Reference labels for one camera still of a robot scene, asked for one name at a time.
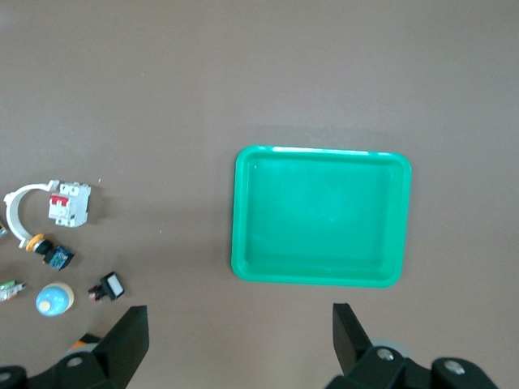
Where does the blue dome buzzer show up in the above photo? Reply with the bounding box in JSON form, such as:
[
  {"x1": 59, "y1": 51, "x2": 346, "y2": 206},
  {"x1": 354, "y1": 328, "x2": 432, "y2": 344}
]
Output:
[{"x1": 35, "y1": 282, "x2": 76, "y2": 318}]

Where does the green red selector switch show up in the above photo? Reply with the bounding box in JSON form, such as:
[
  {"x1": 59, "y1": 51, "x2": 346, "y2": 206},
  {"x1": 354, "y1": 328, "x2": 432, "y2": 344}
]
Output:
[{"x1": 0, "y1": 280, "x2": 27, "y2": 303}]

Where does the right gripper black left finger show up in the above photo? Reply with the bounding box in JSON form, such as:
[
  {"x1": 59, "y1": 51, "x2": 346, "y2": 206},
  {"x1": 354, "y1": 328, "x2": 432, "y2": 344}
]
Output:
[{"x1": 0, "y1": 305, "x2": 151, "y2": 389}]

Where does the black square push button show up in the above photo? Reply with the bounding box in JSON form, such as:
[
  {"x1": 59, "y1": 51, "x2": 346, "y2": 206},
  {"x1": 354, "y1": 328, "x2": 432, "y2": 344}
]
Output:
[{"x1": 87, "y1": 272, "x2": 127, "y2": 303}]

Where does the orange black button box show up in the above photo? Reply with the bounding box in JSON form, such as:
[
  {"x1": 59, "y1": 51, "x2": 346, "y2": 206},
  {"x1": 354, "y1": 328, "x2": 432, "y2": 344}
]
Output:
[{"x1": 67, "y1": 333, "x2": 101, "y2": 352}]

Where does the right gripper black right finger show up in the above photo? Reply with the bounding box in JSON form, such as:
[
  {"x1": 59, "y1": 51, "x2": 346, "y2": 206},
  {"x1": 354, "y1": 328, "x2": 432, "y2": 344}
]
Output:
[{"x1": 324, "y1": 301, "x2": 498, "y2": 389}]

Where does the brown table mat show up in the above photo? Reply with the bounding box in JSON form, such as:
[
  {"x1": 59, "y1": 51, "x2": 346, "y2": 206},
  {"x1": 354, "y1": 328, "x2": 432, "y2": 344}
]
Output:
[{"x1": 0, "y1": 0, "x2": 519, "y2": 389}]

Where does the yellow head push button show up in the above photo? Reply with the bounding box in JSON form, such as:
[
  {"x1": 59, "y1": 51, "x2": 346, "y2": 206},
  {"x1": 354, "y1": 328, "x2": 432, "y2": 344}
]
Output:
[{"x1": 24, "y1": 233, "x2": 76, "y2": 272}]

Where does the small white curved clamp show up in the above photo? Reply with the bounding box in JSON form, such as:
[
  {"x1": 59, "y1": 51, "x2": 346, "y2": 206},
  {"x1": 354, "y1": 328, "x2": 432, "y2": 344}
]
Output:
[{"x1": 2, "y1": 179, "x2": 61, "y2": 249}]

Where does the white red circuit breaker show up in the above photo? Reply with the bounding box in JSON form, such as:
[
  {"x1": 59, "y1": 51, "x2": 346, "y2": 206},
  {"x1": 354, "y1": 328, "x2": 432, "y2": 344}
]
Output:
[{"x1": 47, "y1": 182, "x2": 92, "y2": 229}]

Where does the green plastic tray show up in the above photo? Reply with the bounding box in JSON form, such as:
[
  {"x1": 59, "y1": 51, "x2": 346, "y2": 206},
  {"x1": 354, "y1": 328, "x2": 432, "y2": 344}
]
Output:
[{"x1": 229, "y1": 144, "x2": 414, "y2": 289}]

